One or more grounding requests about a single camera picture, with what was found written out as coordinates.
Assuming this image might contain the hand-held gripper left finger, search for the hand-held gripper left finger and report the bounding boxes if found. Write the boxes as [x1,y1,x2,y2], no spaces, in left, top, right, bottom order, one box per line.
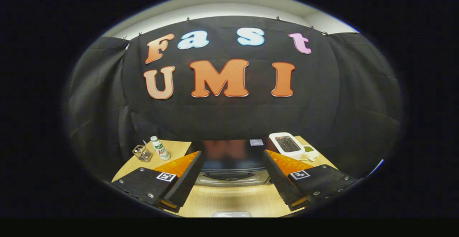
[112,151,203,213]

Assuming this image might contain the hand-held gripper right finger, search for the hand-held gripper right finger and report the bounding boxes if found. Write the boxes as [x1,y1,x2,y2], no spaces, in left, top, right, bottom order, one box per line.
[262,150,359,212]

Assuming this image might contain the black toaster oven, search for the black toaster oven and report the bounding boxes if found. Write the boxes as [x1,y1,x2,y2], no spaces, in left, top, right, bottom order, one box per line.
[192,139,275,187]

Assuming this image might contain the white pop-up toaster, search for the white pop-up toaster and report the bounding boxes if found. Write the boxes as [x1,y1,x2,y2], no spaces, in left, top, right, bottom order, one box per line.
[269,132,306,160]

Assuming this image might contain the white green-label drink bottle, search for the white green-label drink bottle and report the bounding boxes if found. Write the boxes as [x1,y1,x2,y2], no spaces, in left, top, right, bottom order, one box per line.
[150,136,171,161]

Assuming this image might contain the small white dish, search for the small white dish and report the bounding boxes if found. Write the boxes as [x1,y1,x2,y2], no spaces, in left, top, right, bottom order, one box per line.
[299,145,320,161]

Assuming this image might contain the clear glass dish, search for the clear glass dish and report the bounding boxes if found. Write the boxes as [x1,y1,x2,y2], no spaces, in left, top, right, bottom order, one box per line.
[211,211,252,218]

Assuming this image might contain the wire mesh holder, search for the wire mesh holder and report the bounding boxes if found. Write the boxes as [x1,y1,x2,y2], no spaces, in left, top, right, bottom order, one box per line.
[132,144,152,162]

